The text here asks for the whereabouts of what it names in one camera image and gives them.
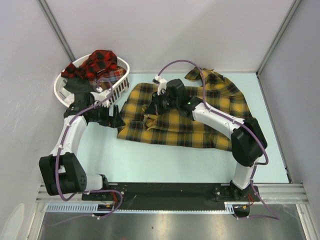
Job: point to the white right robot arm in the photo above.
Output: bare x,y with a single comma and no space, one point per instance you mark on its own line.
248,143

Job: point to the dark grey garment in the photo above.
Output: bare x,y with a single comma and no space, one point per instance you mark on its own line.
78,85

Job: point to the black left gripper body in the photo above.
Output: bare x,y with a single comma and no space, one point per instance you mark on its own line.
100,115

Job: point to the red black checkered shirt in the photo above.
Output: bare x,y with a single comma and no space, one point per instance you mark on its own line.
98,63

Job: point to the white plastic laundry basket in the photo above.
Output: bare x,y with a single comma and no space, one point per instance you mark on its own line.
119,87

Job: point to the aluminium frame rail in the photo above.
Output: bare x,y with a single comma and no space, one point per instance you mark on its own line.
44,197

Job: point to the yellow plaid long sleeve shirt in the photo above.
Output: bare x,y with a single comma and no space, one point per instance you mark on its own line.
174,130

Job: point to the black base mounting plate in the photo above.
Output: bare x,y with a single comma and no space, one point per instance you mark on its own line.
180,196

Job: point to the white cable duct rail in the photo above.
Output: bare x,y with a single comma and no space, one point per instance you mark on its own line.
103,209

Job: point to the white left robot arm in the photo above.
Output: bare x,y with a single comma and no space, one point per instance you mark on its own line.
61,171

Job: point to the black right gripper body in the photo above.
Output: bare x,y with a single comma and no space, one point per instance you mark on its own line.
163,103

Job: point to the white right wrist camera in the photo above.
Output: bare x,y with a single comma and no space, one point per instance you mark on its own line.
161,84

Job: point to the red tan plaid shirt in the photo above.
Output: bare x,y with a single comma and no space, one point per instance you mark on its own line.
105,81

